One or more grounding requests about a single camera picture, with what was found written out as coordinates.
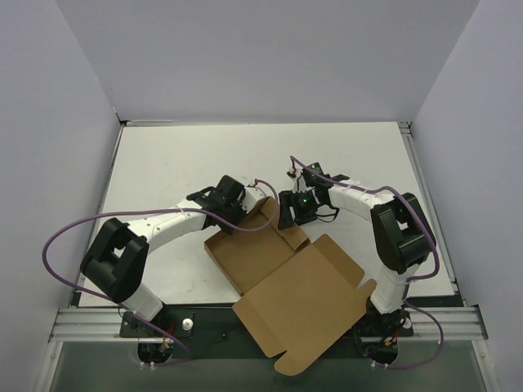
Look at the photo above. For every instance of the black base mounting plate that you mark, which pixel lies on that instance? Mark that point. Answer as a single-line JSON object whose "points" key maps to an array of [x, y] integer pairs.
{"points": [[241, 345]]}

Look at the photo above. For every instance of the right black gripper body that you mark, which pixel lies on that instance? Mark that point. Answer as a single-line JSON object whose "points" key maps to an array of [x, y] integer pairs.
{"points": [[292, 210]]}

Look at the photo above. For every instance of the aluminium front frame rail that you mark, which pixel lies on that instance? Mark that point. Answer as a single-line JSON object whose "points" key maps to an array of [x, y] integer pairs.
{"points": [[104, 324]]}

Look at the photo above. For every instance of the brown cardboard box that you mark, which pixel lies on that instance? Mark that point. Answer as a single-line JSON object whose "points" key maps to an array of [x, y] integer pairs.
{"points": [[297, 296]]}

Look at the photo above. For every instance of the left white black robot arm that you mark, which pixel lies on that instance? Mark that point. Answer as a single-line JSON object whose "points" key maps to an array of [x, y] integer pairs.
{"points": [[115, 262]]}

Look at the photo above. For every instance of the aluminium side rail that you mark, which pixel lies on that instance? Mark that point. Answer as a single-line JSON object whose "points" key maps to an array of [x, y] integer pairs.
{"points": [[108, 170], [405, 130]]}

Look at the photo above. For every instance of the right aluminium side rail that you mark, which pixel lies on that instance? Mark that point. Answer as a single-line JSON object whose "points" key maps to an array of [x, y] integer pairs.
{"points": [[405, 130]]}

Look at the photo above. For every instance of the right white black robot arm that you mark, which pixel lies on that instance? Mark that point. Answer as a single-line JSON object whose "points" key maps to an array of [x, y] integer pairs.
{"points": [[402, 235]]}

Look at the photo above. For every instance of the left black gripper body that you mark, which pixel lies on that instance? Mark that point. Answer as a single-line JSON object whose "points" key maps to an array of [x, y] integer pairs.
{"points": [[230, 213]]}

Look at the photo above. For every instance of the left aluminium side rail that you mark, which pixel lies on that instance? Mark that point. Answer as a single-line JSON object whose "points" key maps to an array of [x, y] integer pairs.
{"points": [[108, 170]]}

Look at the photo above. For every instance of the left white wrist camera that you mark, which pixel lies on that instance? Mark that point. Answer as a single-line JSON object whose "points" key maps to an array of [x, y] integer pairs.
{"points": [[253, 198]]}

